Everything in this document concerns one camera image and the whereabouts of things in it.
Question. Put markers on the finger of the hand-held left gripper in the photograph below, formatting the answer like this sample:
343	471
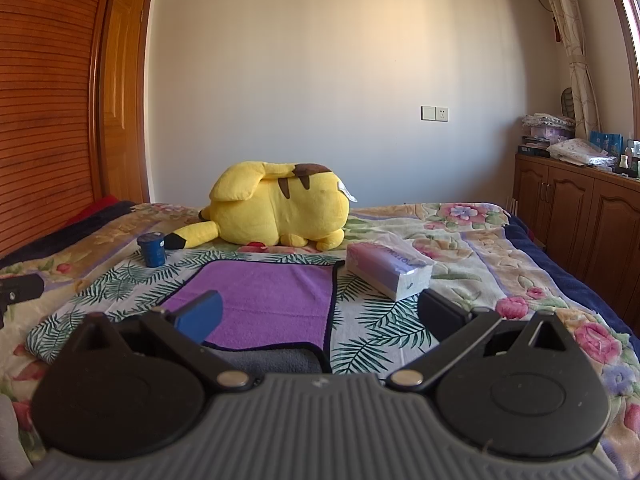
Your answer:
21	288

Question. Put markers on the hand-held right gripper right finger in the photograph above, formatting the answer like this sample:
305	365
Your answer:
442	312

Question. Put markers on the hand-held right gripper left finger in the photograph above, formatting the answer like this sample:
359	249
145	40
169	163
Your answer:
202	317

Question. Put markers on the purple towel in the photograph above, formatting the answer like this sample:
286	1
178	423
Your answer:
270	300

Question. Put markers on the grey towel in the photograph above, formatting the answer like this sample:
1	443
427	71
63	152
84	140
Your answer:
272	360

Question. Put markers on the dark blue blanket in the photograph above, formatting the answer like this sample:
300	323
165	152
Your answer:
570	280
60	232

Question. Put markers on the green leaf print cloth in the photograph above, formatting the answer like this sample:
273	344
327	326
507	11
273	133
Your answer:
372	320

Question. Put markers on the purple tissue box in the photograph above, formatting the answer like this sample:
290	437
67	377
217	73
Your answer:
387	267

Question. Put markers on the blue cup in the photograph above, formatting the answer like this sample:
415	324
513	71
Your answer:
151	251

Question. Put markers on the red cloth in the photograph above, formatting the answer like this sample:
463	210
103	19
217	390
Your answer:
100	207

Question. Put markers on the yellow plush toy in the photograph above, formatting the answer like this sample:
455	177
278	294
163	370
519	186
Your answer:
280	200

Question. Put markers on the white cloth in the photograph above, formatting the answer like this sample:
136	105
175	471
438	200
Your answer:
11	435

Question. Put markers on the wooden cabinet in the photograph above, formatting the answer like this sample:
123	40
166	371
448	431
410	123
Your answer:
570	210

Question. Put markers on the black flat box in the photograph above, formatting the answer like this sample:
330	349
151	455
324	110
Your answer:
532	149

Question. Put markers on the wooden slatted wardrobe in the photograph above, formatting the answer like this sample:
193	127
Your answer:
45	100

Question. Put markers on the folded floral cloth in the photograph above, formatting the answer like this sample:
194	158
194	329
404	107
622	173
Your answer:
580	152

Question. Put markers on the stack of folded cloths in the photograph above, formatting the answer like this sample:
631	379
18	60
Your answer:
547	127

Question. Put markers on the wooden door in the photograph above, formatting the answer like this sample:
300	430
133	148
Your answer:
122	90

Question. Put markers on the white bottle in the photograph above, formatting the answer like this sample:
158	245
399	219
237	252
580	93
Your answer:
623	162

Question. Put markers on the blue boxes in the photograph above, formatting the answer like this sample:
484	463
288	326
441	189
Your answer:
606	143

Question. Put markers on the patterned beige curtain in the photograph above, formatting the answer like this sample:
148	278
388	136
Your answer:
572	50

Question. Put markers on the white wall socket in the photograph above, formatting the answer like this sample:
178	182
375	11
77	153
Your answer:
442	114

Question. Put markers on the white wall switch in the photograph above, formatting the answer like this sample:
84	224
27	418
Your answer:
428	113

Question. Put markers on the wooden window frame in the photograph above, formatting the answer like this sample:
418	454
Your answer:
629	35

